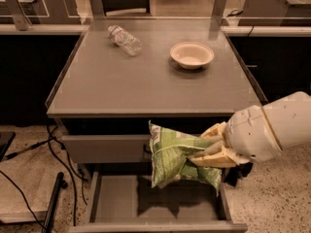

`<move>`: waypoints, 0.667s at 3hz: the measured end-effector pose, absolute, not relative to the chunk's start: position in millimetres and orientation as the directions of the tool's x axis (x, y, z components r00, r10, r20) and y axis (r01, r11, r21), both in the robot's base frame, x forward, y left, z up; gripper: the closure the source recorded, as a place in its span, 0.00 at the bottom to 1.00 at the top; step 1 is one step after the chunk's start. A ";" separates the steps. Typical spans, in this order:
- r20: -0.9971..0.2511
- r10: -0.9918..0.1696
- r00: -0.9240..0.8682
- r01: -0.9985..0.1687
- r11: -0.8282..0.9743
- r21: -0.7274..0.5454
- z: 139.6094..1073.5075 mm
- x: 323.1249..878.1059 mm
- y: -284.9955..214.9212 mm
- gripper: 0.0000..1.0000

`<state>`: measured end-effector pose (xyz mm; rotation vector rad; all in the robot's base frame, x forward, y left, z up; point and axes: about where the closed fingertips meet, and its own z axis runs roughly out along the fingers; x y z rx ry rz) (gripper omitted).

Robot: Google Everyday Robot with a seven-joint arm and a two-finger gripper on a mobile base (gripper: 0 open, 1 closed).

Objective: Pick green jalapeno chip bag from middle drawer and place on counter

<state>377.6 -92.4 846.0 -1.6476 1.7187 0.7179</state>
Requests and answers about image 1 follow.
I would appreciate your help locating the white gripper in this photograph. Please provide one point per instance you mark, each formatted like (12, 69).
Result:
(251, 133)

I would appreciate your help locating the green jalapeno chip bag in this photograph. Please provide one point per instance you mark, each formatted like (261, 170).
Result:
(171, 150)

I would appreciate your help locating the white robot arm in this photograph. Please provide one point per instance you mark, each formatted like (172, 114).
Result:
(289, 117)

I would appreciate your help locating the grey drawer cabinet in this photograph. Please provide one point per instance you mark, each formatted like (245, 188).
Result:
(105, 91)

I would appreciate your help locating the open grey middle drawer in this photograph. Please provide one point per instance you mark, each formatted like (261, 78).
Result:
(128, 204)

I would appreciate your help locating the grey top drawer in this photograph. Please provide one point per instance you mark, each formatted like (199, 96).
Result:
(106, 148)

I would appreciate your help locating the white paper bowl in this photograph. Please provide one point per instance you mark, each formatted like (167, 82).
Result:
(191, 55)

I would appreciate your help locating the clear plastic water bottle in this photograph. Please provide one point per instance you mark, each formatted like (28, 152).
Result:
(122, 38)

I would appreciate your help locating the black bar on floor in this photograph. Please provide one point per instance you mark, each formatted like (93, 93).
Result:
(58, 185)

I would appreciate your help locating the dark device at left edge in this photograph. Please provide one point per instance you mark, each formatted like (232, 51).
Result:
(5, 140)

